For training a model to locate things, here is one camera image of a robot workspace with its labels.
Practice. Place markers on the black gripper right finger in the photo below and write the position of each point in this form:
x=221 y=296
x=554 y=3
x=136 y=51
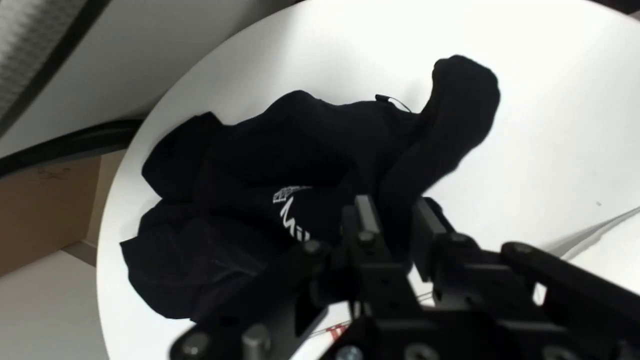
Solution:
x=572 y=293

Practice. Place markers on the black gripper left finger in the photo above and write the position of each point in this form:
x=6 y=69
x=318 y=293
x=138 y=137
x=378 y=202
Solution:
x=281 y=306

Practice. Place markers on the black t-shirt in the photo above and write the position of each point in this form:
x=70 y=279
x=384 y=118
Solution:
x=267 y=220

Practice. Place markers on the large flat cardboard box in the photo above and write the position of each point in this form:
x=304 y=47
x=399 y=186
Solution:
x=46 y=213

